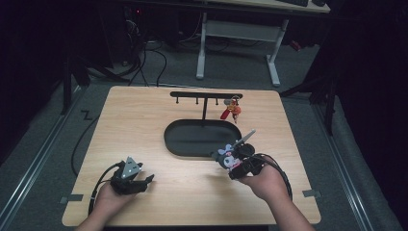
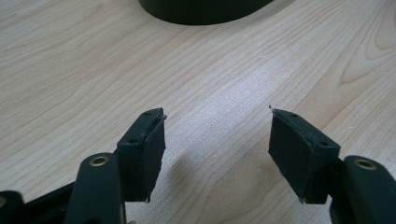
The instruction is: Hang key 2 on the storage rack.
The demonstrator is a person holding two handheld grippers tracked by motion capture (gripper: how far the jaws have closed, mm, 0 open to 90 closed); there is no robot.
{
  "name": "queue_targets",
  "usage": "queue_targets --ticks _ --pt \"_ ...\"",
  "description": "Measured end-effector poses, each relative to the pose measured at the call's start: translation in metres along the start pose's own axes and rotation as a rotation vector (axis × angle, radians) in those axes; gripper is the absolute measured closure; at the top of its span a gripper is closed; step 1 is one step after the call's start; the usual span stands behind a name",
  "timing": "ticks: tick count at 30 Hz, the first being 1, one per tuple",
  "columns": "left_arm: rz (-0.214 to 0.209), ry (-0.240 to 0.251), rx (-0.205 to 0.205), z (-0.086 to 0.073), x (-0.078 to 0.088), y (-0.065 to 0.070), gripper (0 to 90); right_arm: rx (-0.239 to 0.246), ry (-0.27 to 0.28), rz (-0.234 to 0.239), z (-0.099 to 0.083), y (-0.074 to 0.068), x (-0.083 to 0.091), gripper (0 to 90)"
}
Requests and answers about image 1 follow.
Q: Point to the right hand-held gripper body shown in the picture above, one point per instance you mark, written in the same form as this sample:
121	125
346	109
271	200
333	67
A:
248	157

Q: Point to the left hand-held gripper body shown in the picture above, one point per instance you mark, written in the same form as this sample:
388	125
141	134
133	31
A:
126	184

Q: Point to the black key rack with tray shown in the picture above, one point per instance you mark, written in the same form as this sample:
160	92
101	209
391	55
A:
200	138

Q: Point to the person's left hand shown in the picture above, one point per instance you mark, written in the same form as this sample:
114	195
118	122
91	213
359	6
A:
110	200

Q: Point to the person's right hand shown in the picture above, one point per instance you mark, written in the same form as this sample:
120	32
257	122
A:
264	184

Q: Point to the grey round table grommet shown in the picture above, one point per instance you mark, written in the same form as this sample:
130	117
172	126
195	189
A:
226	102

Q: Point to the grey tape piece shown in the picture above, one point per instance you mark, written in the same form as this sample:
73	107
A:
73	198
311	193

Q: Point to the black metal stand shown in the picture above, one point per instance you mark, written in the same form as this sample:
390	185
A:
328	106
67	86

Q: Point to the white-legged desk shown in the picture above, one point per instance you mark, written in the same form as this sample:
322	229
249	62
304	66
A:
240	30

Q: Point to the small red object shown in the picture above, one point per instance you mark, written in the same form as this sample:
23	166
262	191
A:
295	45

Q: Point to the black keyboard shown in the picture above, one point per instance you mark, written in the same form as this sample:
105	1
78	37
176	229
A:
293	2

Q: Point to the aluminium floor rail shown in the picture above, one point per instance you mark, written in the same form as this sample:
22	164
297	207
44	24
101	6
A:
343	166
35	160

